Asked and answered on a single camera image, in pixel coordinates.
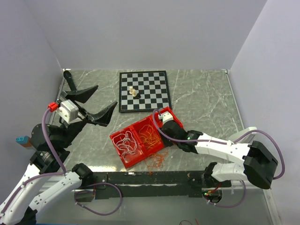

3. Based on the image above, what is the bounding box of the black marker orange cap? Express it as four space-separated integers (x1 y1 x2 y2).
63 70 77 91

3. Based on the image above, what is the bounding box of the white cable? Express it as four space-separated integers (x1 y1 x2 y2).
113 131 138 162

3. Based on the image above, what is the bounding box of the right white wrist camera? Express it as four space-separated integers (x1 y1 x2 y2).
158 112 173 123

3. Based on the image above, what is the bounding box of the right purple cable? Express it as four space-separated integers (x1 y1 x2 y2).
152 109 285 209

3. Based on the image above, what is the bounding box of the blue brown toy block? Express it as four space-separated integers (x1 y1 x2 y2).
15 136 32 148

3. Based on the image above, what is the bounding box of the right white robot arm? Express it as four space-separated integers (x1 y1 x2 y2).
159 120 278 189

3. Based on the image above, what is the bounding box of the white grey stand device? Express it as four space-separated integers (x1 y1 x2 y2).
227 127 257 143

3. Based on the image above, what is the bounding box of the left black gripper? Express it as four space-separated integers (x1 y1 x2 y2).
58 85 117 147

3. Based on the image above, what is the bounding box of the red three-compartment bin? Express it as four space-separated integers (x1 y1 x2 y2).
109 106 184 169

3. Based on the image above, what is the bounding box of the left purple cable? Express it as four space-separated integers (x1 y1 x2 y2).
0 109 122 215

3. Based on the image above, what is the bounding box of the cream chess piece short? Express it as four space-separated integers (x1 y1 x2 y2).
132 89 137 97

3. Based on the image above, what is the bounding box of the yellow cable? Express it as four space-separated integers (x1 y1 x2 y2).
138 124 164 150

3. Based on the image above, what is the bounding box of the purple cable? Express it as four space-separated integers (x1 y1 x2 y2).
0 109 122 215
152 109 285 209

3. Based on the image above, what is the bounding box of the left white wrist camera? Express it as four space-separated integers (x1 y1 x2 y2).
56 100 79 124

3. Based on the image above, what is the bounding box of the orange cable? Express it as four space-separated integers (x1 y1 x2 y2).
144 150 169 176

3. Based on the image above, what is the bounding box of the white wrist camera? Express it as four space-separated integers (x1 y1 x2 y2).
56 100 79 124
158 112 173 123

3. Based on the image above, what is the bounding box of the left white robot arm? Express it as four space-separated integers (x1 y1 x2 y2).
0 85 117 225

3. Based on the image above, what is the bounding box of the black white chessboard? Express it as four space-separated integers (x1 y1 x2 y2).
119 70 172 113

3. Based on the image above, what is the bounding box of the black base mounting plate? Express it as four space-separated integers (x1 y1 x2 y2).
64 171 232 200

